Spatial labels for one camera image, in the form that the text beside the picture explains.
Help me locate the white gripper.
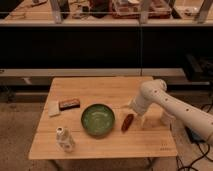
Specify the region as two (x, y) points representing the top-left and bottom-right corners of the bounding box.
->
(130, 98), (149, 129)

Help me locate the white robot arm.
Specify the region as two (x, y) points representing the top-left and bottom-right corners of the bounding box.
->
(130, 79), (213, 146)

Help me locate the white ceramic cup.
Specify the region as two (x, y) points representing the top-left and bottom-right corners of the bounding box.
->
(161, 111), (176, 126)

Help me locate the green ceramic bowl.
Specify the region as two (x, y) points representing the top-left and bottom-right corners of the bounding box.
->
(81, 104), (115, 137)

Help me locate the wooden folding table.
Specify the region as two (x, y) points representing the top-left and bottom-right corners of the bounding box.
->
(29, 77), (177, 160)

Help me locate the brown chocolate bar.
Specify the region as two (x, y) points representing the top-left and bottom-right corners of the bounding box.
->
(59, 99), (80, 111)

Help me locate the small clear glass bottle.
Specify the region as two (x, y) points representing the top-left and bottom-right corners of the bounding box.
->
(56, 127), (75, 152)

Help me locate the long workbench shelf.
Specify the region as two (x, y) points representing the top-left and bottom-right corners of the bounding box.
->
(0, 0), (213, 77)

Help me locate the black cable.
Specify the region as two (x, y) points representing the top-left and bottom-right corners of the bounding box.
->
(175, 103), (213, 171)

